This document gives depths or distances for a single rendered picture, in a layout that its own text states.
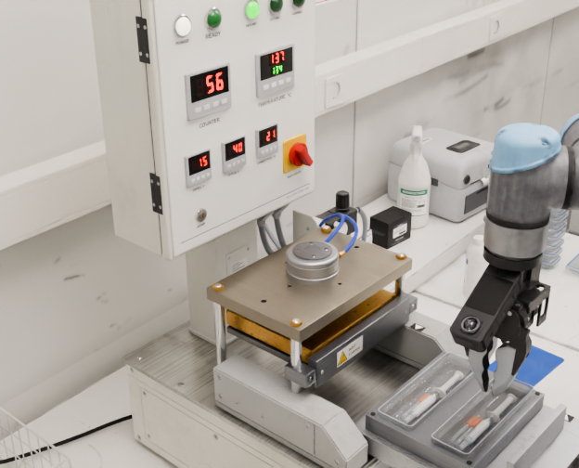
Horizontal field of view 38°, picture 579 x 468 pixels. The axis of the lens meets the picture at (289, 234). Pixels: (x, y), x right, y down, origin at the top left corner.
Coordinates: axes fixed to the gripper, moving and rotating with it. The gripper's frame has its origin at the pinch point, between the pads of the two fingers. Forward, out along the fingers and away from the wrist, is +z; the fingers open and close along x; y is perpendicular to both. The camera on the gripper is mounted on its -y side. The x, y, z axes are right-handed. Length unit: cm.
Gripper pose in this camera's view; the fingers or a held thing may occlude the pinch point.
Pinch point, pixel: (488, 387)
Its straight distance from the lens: 117.5
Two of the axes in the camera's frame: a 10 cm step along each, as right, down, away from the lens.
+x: -7.5, -2.9, 5.9
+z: 0.0, 9.0, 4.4
